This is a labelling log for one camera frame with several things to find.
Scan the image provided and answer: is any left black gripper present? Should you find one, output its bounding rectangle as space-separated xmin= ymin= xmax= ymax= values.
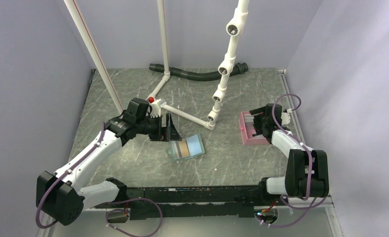
xmin=136 ymin=113 xmax=182 ymax=142

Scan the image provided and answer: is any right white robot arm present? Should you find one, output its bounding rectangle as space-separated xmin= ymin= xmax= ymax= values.
xmin=249 ymin=104 xmax=329 ymax=205

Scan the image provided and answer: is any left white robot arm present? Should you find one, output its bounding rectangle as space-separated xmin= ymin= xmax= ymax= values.
xmin=35 ymin=98 xmax=182 ymax=229

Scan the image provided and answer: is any pink plastic card tray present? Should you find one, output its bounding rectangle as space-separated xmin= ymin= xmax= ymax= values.
xmin=238 ymin=112 xmax=270 ymax=146

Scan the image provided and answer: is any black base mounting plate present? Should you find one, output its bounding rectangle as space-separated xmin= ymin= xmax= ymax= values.
xmin=96 ymin=178 xmax=288 ymax=220

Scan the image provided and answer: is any black corrugated hose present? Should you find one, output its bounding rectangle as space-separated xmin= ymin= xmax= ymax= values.
xmin=149 ymin=63 xmax=249 ymax=82

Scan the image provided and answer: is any white PVC pipe frame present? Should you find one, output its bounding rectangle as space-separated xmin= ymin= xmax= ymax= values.
xmin=64 ymin=0 xmax=249 ymax=130

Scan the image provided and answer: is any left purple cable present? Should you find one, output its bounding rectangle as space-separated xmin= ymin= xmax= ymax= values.
xmin=35 ymin=121 xmax=163 ymax=237

